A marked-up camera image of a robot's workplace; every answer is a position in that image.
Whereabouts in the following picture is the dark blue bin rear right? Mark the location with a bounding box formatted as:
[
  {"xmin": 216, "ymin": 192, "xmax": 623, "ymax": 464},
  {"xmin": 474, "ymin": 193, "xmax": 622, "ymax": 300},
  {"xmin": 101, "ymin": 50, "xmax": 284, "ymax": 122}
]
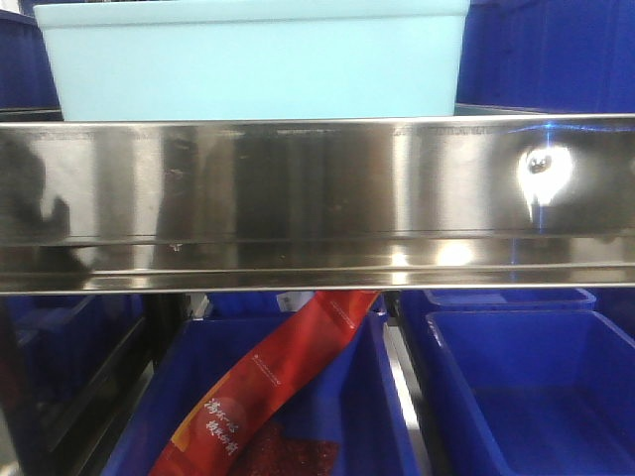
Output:
[{"xmin": 424, "ymin": 288, "xmax": 596, "ymax": 311}]

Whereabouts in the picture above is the light blue plastic bin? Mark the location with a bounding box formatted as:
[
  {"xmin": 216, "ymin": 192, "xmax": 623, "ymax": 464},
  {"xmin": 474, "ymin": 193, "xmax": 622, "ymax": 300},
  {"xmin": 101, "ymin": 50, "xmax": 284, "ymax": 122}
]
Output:
[{"xmin": 35, "ymin": 1, "xmax": 469, "ymax": 121}]

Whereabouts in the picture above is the dark blue bin lower left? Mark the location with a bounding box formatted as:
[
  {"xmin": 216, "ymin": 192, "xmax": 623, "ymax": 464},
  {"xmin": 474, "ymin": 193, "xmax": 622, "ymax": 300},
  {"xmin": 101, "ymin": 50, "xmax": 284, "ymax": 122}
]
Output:
[{"xmin": 5, "ymin": 295, "xmax": 143, "ymax": 404}]

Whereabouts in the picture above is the red snack package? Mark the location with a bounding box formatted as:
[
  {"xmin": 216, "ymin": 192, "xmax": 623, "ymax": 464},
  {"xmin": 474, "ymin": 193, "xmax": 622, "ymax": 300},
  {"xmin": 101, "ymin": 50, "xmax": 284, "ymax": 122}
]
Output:
[{"xmin": 150, "ymin": 291, "xmax": 379, "ymax": 475}]

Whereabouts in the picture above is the empty dark blue bin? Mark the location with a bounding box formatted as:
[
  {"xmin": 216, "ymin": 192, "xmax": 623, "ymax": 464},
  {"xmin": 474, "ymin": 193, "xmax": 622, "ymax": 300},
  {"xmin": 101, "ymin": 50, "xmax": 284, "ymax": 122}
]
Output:
[{"xmin": 426, "ymin": 311, "xmax": 634, "ymax": 475}]

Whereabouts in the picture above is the dark blue bin with snack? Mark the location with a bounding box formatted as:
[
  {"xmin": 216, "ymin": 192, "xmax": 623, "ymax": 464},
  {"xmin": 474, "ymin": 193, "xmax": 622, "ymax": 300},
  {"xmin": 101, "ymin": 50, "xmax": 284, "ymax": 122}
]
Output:
[{"xmin": 102, "ymin": 312, "xmax": 420, "ymax": 475}]

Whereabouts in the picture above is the stainless steel shelf rail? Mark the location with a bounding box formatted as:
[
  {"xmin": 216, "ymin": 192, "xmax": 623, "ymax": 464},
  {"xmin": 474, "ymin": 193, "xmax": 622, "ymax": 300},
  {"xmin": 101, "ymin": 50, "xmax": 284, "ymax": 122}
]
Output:
[{"xmin": 1, "ymin": 114, "xmax": 634, "ymax": 295}]

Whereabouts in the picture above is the dark blue bin upper right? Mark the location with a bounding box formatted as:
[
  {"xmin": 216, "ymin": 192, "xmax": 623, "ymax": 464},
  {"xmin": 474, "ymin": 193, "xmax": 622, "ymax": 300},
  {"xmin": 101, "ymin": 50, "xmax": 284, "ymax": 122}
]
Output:
[{"xmin": 456, "ymin": 1, "xmax": 634, "ymax": 113}]

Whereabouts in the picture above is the dark blue bin upper left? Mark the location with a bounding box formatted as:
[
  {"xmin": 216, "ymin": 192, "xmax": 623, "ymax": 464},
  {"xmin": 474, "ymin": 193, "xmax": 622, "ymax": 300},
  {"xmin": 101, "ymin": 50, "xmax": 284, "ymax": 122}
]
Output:
[{"xmin": 1, "ymin": 1, "xmax": 59, "ymax": 109}]

